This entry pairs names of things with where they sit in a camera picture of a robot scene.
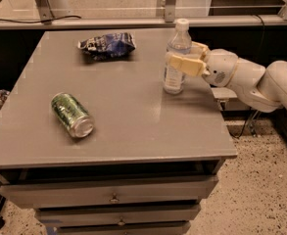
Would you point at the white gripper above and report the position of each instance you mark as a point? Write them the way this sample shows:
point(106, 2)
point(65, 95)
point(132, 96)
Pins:
point(221, 68)

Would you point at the blue label plastic bottle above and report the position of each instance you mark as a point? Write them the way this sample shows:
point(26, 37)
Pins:
point(180, 43)

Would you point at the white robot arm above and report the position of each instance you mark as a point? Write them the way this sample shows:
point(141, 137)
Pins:
point(264, 89)

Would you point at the blue chip bag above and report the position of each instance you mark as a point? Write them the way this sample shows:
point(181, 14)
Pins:
point(108, 46)

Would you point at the green soda can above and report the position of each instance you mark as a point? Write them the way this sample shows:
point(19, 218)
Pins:
point(73, 116)

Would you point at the grey drawer cabinet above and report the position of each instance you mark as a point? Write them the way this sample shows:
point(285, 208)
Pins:
point(140, 131)

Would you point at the bottom grey drawer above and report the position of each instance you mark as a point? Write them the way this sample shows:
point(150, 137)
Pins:
point(162, 228)

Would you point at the grey drawer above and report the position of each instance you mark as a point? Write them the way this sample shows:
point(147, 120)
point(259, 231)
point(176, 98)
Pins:
point(119, 215)
point(109, 192)
point(162, 228)

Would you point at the top grey drawer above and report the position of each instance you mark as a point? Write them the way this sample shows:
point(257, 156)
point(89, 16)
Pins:
point(109, 192)

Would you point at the middle grey drawer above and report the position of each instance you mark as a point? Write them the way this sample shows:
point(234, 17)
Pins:
point(119, 215)

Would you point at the grey metal rail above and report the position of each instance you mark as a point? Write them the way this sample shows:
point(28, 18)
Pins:
point(75, 23)

